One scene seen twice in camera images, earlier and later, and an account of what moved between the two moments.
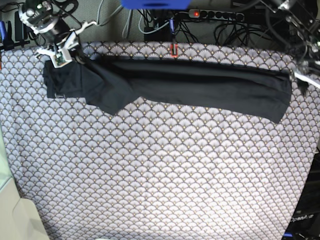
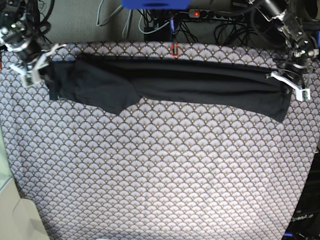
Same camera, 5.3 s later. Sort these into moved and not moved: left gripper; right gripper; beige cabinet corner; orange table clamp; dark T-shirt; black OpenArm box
Moved: right gripper; left gripper
Not moved: orange table clamp; beige cabinet corner; dark T-shirt; black OpenArm box
